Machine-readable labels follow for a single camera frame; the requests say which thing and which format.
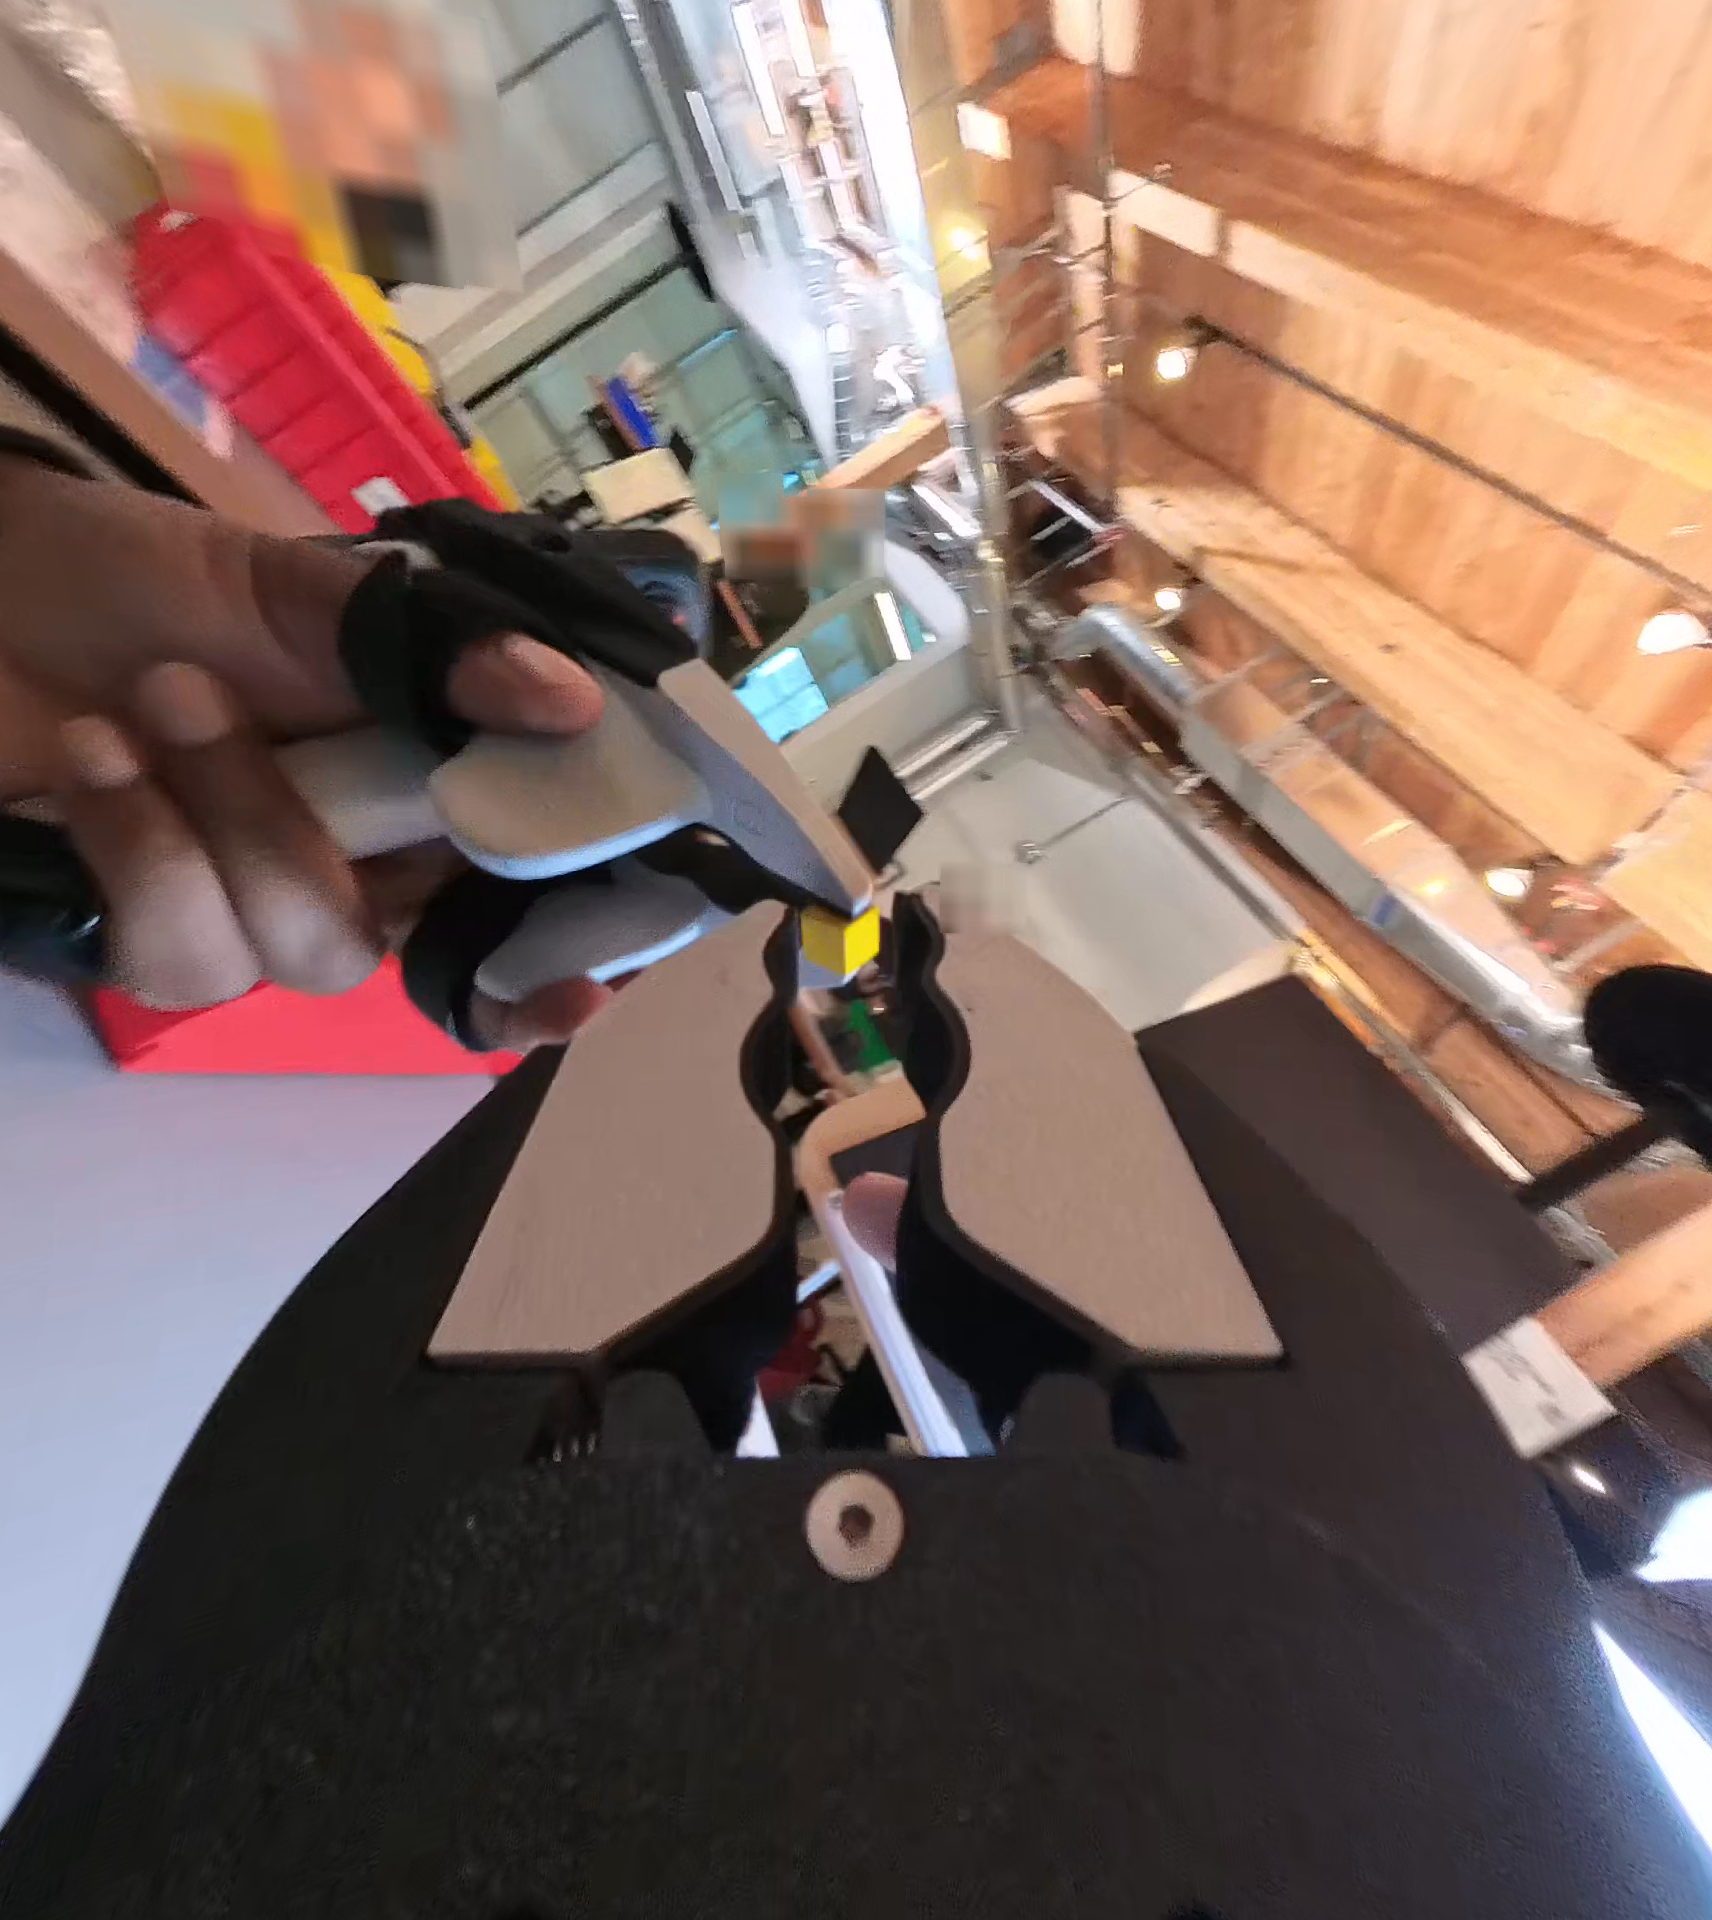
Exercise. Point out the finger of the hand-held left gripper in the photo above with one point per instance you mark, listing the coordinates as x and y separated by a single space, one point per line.
736 871
767 780

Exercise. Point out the paper sheet board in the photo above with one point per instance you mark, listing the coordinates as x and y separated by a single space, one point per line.
638 483

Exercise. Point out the black floor lamp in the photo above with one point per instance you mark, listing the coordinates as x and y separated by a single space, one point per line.
684 254

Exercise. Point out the red floor basket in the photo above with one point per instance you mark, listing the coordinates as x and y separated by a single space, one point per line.
797 1359

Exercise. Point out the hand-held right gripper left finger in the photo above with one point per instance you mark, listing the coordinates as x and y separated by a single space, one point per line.
617 1201

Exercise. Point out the white paper notice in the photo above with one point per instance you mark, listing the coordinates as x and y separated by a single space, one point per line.
1531 1380

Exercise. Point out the yellow storage bin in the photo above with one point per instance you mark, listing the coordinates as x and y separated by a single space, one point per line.
398 353

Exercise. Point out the blue storage bin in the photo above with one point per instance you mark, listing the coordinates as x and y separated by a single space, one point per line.
630 408

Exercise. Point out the small yellow cube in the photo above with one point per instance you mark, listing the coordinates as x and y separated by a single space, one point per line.
838 938

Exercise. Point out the black light stand pole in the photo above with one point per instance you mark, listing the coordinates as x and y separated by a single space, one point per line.
1697 1081

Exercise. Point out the black board book stand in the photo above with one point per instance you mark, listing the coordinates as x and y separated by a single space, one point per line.
1321 1081
879 807

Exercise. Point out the silver ventilation duct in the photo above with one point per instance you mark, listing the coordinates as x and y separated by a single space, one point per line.
1321 841

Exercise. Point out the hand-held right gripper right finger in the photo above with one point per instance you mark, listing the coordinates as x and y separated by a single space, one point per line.
1080 1201

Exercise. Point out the green storage bin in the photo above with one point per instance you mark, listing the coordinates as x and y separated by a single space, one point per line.
868 1034

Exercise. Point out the red storage bin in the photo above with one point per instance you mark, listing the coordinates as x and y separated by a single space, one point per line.
286 375
271 1039

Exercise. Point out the person's left hand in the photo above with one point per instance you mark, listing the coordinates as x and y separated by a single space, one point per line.
120 630

